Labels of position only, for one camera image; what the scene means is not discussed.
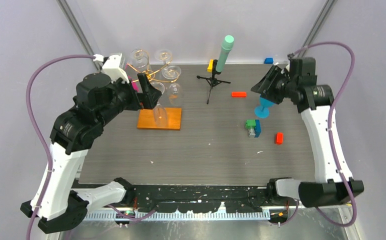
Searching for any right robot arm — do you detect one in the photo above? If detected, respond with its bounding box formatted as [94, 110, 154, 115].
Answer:
[134, 57, 364, 208]

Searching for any orange wooden rack base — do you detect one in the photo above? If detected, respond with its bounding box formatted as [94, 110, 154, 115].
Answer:
[137, 107, 182, 131]

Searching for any mint green microphone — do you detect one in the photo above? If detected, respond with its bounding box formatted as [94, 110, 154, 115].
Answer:
[215, 35, 235, 73]

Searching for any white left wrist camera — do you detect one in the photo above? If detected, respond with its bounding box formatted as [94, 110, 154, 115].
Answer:
[93, 52, 130, 84]

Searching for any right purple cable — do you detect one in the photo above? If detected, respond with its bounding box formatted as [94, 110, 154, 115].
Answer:
[287, 41, 358, 228]

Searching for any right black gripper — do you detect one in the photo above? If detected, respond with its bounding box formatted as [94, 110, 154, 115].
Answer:
[251, 65, 298, 105]

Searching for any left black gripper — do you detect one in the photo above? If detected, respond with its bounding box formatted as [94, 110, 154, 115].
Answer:
[96, 72, 161, 127]

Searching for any yellow small block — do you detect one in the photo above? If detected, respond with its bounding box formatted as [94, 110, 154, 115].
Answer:
[206, 59, 214, 73]

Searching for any blue plastic wine glass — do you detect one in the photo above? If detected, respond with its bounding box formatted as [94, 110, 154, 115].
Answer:
[254, 97, 275, 119]

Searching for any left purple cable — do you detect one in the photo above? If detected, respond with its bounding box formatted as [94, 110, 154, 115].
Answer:
[25, 54, 157, 240]

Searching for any purple cable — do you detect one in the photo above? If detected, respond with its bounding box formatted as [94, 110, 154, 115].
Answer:
[287, 41, 358, 228]
[25, 54, 157, 240]

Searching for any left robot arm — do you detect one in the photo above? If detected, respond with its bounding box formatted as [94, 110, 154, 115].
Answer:
[20, 73, 162, 234]

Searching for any blue small block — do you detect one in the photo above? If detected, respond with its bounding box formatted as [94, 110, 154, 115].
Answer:
[263, 57, 274, 65]

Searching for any gold wire glass rack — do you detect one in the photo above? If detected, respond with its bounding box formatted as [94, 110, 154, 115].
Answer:
[126, 49, 176, 83]

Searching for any orange flat block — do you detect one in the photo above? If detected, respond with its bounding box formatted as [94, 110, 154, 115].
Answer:
[231, 91, 248, 98]

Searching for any pink plastic wine glass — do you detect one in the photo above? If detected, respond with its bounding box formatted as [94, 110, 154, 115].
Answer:
[128, 76, 139, 92]

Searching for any stacked lego brick block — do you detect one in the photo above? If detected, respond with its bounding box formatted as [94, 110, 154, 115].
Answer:
[245, 119, 262, 138]

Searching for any red small block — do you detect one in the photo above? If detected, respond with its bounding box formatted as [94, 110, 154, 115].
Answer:
[274, 132, 284, 145]

